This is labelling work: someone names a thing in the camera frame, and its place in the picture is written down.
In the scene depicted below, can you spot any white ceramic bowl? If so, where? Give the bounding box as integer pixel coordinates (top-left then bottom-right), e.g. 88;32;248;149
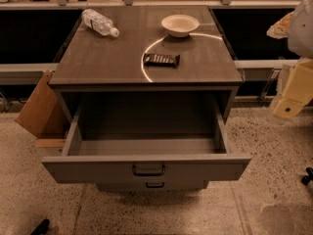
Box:
161;15;200;38

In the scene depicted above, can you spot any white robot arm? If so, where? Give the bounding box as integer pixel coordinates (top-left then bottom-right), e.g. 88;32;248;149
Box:
266;0;313;124

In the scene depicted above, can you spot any metal railing frame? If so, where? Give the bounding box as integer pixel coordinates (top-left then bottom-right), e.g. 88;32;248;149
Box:
0;0;300;100

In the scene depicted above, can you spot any dark chocolate bar wrapper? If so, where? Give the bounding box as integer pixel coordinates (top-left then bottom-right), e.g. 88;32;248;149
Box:
143;53;180;68

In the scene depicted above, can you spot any grey top drawer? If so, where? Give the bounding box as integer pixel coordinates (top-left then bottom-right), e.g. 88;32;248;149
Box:
42;92;250;184

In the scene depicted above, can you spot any lower grey drawer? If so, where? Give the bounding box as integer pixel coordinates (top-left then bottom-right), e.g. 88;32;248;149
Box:
97;180;208;192

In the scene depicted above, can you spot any grey drawer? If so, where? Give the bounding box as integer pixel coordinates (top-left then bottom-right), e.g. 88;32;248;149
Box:
42;92;250;184
97;180;208;192

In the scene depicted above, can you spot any black object on floor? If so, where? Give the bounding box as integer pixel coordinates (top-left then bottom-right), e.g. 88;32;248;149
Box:
30;219;50;235

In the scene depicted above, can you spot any clear plastic water bottle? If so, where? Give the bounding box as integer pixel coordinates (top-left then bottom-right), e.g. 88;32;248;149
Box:
82;9;119;37

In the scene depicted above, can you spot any brown cardboard piece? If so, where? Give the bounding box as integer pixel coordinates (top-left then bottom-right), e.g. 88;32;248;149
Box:
16;70;68;148

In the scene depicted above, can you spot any black chair caster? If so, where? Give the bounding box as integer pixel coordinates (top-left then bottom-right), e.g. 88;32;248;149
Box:
301;167;313;185

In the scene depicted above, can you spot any grey drawer cabinet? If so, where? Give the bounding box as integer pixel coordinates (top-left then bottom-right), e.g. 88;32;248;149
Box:
48;5;245;193

